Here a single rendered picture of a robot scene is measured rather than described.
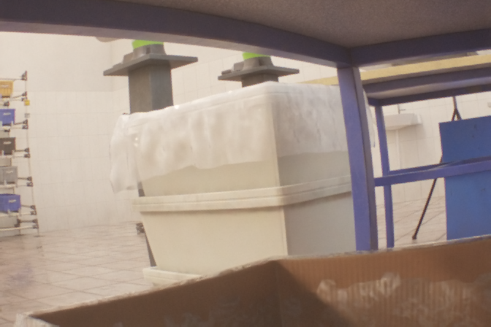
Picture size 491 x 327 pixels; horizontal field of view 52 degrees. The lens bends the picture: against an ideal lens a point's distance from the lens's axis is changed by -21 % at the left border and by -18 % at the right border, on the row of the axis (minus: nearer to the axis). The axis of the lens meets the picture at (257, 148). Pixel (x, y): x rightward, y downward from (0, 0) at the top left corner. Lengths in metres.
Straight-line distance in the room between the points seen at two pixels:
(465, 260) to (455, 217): 1.95
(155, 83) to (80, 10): 1.44
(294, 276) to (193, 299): 0.14
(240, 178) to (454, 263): 1.00
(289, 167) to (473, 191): 1.22
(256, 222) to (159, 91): 0.80
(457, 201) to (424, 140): 3.44
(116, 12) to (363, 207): 0.73
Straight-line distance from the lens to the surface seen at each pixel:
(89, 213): 7.80
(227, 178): 1.51
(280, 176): 1.41
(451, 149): 2.48
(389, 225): 2.49
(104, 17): 0.70
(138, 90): 2.11
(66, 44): 7.91
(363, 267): 0.60
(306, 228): 1.45
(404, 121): 5.58
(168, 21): 0.78
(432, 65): 1.73
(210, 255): 1.59
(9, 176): 6.31
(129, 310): 0.49
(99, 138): 8.06
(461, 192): 2.49
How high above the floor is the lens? 0.50
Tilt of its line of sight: 2 degrees up
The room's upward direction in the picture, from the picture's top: 7 degrees counter-clockwise
